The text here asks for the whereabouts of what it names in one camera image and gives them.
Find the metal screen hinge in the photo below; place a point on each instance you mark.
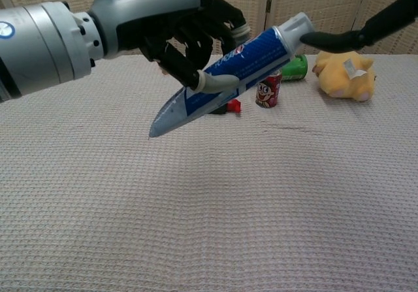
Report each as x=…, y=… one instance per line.
x=268, y=5

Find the blue toothpaste tube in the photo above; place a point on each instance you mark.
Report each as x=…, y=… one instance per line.
x=254, y=57

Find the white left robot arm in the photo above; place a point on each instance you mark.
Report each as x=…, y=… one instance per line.
x=32, y=50

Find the yellow plush toy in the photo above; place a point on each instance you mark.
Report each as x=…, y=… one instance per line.
x=339, y=79

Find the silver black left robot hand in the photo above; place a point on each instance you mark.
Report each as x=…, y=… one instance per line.
x=147, y=8

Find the green chips can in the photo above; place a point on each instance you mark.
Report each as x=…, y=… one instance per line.
x=295, y=68

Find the beige woven tablecloth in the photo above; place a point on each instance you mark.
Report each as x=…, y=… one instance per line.
x=130, y=190

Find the black bottle red cap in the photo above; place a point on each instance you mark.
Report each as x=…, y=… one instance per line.
x=233, y=106

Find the red cartoon drink can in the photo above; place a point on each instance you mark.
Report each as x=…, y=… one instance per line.
x=267, y=92

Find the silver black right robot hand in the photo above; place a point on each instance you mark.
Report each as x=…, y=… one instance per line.
x=346, y=40

